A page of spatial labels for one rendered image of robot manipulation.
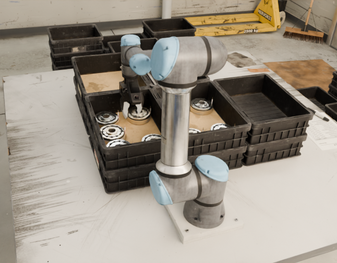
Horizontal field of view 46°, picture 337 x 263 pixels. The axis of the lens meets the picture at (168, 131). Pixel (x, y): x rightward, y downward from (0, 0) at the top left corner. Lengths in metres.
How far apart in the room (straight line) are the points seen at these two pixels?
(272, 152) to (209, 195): 0.52
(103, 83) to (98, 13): 2.99
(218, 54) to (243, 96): 0.88
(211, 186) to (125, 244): 0.35
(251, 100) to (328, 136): 0.42
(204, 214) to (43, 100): 1.15
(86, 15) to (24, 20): 0.70
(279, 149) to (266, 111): 0.22
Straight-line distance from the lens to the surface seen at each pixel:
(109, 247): 1.40
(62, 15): 4.92
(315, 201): 1.69
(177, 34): 3.43
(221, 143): 1.60
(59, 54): 3.22
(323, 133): 2.11
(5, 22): 4.91
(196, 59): 1.12
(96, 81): 2.06
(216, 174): 1.29
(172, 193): 1.26
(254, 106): 1.94
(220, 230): 1.44
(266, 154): 1.77
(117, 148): 1.42
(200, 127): 1.73
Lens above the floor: 1.79
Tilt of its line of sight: 35 degrees down
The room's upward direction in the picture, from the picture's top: 4 degrees clockwise
